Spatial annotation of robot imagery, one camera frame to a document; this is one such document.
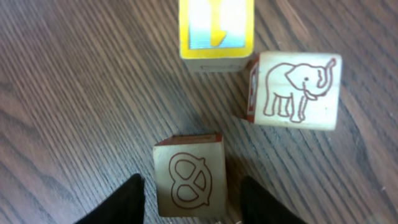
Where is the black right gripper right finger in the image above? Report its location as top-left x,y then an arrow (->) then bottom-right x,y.
241,176 -> 306,224

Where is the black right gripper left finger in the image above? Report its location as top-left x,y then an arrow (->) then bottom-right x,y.
76,174 -> 146,224

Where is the blue B wooden block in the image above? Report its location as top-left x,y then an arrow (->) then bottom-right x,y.
153,133 -> 228,218

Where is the white I wooden block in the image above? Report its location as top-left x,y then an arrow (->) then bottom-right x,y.
246,51 -> 343,131

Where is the yellow-top bone wooden block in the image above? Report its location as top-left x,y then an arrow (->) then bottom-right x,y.
178,0 -> 255,72

